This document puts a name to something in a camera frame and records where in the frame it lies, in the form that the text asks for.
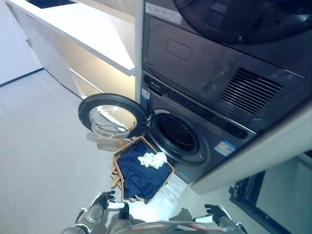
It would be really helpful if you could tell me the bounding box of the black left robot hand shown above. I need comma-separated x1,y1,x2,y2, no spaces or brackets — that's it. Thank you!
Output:
91,191,125,211

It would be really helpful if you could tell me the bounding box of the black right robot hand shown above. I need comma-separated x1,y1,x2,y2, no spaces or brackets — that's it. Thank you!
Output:
193,203,229,227

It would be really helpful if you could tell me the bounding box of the woven wicker laundry basket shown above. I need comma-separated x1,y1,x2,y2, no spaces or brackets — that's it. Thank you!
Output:
110,136,175,205

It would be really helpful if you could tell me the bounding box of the dark grey front-load washing machine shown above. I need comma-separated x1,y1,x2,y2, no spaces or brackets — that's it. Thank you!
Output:
140,70,257,185

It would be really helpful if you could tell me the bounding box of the dark blue garment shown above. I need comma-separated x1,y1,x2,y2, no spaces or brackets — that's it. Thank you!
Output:
117,143,172,198

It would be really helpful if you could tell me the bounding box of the grey robot torso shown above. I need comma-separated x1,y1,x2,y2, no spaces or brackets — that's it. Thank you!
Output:
62,201,246,234

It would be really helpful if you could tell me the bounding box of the white crumpled garment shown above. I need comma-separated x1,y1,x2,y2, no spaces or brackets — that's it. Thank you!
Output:
136,151,169,170

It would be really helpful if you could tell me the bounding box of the energy label sticker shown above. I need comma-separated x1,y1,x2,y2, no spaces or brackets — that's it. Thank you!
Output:
214,139,237,156

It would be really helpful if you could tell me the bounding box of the round black washer door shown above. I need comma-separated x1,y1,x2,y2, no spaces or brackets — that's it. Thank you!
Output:
78,93,150,141

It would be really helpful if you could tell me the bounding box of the dark grey stacked dryer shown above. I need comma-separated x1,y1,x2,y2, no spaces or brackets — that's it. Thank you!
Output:
142,0,312,134

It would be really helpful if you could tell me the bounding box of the white counter cabinet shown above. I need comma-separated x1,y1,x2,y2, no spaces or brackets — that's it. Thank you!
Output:
5,0,136,100

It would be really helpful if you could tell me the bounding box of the black inset counter sink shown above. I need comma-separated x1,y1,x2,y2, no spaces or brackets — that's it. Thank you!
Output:
24,0,79,10

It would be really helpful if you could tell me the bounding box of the black metal frame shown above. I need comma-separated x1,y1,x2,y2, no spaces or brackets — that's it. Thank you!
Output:
228,156,312,227

